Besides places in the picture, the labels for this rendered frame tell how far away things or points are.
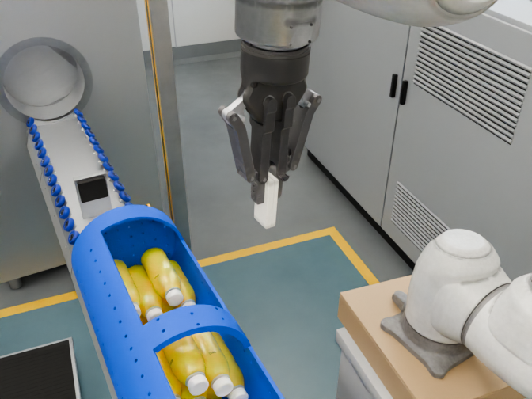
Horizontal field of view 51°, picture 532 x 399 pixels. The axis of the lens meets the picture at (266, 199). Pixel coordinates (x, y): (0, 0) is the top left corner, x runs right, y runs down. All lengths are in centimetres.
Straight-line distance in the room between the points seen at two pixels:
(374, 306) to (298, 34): 90
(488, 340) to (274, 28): 75
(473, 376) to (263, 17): 93
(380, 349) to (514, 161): 123
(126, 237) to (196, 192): 224
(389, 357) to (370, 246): 205
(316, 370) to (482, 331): 157
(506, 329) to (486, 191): 143
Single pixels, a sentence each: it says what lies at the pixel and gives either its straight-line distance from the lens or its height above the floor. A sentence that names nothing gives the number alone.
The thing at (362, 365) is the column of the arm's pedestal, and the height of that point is 100.
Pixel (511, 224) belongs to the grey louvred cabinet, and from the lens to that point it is 240.
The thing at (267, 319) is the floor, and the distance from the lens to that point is 280.
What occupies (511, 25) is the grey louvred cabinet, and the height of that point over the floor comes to 143.
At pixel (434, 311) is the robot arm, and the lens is 118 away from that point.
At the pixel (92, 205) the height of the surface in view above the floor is 97.
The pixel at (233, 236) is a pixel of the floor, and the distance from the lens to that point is 330.
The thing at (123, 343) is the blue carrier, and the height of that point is 119.
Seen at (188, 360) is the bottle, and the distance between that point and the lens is 114.
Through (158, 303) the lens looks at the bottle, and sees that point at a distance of 139.
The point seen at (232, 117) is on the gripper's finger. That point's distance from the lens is 60.
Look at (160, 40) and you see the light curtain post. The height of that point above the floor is 144.
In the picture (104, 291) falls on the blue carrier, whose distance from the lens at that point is 127.
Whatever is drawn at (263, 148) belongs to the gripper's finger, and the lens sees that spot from 64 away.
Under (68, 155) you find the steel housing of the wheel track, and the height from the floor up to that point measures 93.
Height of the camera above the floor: 203
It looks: 34 degrees down
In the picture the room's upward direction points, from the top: straight up
